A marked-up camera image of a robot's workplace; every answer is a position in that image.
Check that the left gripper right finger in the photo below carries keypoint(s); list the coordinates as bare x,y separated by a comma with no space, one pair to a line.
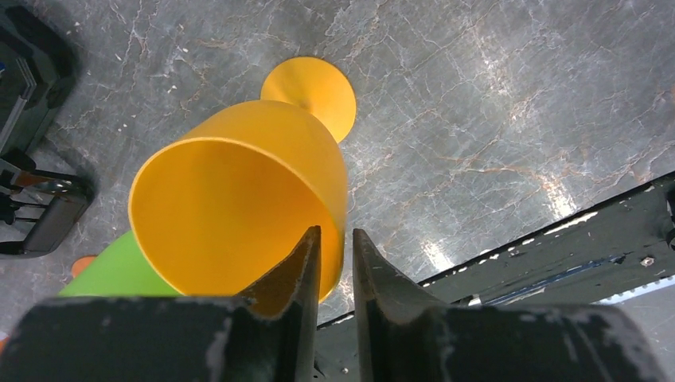
406,334

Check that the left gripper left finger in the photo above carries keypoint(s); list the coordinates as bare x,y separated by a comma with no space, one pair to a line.
263,333

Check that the yellow-orange wine glass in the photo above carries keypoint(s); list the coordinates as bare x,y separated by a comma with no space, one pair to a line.
221,206

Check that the green wine glass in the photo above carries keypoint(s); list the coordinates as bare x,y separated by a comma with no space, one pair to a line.
119,270

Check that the orange wine glass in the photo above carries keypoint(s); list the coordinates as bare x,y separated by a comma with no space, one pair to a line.
79,265

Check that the black poker chip case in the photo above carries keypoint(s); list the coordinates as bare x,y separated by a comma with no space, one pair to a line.
38,73

